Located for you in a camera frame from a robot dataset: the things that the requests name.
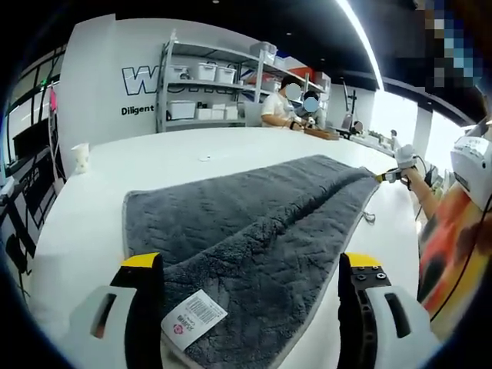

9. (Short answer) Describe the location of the grey neck strap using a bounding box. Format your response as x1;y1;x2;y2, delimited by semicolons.
463;118;491;139

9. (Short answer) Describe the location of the black monitor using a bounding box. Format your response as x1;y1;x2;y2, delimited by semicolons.
11;121;53;165

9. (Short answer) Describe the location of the glass window wall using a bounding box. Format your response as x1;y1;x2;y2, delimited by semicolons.
3;45;66;155

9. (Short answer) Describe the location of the white chest-worn device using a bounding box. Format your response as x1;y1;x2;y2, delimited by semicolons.
449;134;492;212

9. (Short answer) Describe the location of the large white storage bin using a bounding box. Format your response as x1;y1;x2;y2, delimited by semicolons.
168;100;196;119

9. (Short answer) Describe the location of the person's right hand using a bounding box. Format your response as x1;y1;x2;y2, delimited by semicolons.
399;166;421;191

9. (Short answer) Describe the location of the grey plush towel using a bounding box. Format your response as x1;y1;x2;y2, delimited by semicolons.
121;153;381;369

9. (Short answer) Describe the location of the black pole stand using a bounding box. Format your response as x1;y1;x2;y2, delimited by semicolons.
347;90;359;134

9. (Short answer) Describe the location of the black metal rack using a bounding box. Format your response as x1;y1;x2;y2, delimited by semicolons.
0;148;65;278

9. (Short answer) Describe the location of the white paper cup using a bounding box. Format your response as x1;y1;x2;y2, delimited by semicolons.
71;142;91;174

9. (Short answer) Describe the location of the black device cable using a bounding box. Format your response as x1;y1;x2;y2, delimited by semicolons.
428;207;492;322

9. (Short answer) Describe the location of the white chair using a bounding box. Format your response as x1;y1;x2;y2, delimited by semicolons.
244;101;264;128

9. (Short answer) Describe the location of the grey metal shelf rack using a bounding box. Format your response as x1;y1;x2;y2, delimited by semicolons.
155;34;331;134

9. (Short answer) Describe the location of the long ceiling strip light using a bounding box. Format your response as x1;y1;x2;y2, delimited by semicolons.
334;0;385;92

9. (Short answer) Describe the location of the person's torso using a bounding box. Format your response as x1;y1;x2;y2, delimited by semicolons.
417;180;492;327

